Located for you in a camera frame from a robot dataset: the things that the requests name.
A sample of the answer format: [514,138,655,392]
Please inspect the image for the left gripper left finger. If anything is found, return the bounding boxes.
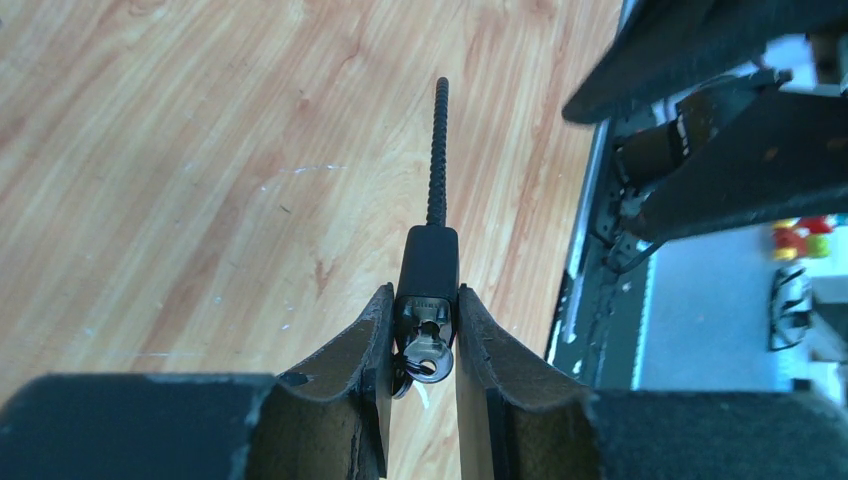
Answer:
[246,284,394,479]

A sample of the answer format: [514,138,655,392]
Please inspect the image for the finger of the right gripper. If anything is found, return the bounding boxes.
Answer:
[561,1,847,125]
[622,90,847,243]

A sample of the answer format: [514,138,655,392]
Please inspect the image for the small keys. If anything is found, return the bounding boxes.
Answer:
[392,321,454,399]

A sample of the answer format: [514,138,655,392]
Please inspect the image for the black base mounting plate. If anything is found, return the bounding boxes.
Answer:
[544,107,659,390]

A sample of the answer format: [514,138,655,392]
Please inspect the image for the black cable with plug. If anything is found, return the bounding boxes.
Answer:
[393,76,461,352]

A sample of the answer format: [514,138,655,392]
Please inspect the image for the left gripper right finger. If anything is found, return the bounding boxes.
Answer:
[455,285,597,479]

